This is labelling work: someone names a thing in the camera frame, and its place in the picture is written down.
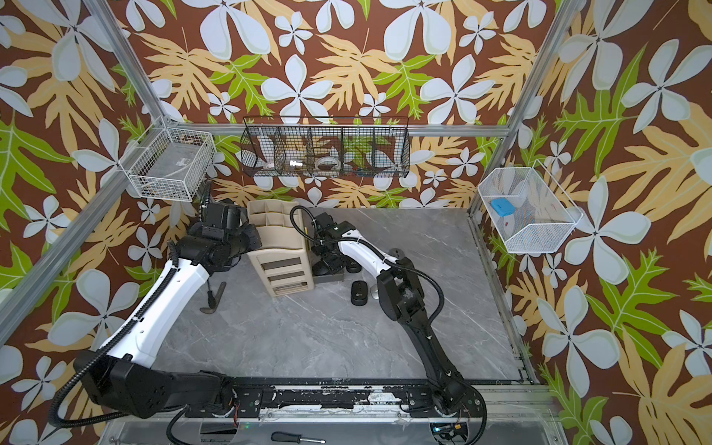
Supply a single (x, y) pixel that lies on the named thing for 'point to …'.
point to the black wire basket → (325, 146)
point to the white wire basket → (170, 163)
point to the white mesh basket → (527, 209)
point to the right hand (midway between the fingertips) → (317, 258)
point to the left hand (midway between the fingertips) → (256, 232)
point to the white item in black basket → (294, 162)
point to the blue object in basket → (502, 206)
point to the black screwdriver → (294, 438)
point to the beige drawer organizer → (282, 261)
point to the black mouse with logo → (359, 294)
